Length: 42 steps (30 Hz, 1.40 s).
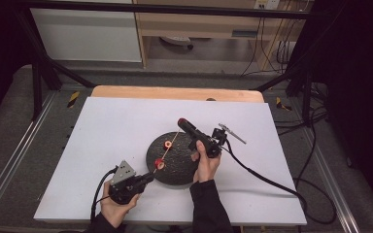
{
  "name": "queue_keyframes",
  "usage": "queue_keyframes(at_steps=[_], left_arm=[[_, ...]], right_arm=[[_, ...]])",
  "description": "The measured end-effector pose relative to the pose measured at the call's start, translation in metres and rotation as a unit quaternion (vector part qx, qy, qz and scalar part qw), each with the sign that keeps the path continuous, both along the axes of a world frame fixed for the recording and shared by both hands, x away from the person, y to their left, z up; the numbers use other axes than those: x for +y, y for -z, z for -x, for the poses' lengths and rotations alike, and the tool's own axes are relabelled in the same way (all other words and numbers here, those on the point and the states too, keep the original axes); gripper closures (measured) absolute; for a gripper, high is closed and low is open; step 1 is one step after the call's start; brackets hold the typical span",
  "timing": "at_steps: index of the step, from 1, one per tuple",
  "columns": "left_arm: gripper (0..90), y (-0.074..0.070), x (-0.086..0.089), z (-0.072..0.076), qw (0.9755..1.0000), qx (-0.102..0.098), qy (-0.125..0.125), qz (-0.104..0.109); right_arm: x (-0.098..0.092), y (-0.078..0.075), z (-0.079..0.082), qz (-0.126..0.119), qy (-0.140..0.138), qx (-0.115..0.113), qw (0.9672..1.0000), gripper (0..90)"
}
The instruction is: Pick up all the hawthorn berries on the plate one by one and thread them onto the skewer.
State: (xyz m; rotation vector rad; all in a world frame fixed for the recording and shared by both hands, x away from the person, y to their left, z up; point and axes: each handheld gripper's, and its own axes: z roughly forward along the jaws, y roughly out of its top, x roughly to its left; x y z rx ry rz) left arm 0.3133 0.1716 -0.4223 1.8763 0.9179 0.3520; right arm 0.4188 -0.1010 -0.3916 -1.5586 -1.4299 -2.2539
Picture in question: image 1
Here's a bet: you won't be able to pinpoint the black floor cable bundle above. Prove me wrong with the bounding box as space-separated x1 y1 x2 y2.
273 82 330 137

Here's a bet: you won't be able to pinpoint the black hanging cables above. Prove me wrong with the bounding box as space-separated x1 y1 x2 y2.
240 9 294 78

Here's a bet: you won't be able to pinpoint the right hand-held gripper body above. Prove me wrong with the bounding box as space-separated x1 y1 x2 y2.
188 122 248 160

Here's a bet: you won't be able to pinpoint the white wall socket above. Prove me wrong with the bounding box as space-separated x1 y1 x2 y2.
254 0 281 11

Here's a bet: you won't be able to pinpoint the person's grey lap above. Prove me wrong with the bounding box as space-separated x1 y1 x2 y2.
125 224 195 233

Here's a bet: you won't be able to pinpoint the light wooden desk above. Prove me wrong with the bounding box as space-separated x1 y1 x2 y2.
132 0 309 71

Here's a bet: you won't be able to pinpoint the round black stone plate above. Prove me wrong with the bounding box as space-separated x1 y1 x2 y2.
146 131 200 186

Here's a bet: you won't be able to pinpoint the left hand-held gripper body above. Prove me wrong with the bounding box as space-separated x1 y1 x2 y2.
108 159 147 206

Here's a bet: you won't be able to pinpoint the right hand-held gripper cable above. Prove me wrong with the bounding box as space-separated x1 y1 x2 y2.
221 139 338 225

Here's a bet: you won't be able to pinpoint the white chair base with caster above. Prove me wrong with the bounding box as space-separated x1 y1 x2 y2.
159 35 195 50

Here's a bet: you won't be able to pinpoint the person's right hand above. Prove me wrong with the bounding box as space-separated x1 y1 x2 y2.
190 139 222 184

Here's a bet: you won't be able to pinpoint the white foam board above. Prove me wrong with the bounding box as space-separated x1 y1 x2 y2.
33 96 308 226

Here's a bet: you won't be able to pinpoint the black metal frame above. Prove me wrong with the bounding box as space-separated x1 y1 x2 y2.
13 0 319 122

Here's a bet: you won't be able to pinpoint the person's left hand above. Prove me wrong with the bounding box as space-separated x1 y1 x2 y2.
100 182 142 229

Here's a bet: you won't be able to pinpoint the hand-held gripper cable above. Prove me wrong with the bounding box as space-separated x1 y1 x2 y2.
221 139 338 225
89 166 119 223

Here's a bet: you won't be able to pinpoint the aluminium floor rail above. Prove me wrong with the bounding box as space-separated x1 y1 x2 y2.
303 127 361 233
0 92 58 216

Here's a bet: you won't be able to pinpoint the wooden table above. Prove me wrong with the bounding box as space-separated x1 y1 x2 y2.
90 84 265 104

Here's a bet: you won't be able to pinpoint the thin wooden skewer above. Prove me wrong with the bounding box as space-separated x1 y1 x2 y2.
153 130 181 175

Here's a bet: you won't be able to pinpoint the white cabinet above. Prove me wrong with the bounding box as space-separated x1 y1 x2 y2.
30 0 143 63

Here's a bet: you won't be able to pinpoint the left hand-held gripper cable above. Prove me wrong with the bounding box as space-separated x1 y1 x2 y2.
89 166 119 223

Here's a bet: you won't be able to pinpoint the yellow black tape strip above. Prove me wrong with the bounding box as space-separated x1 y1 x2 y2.
66 90 81 109
275 96 293 112

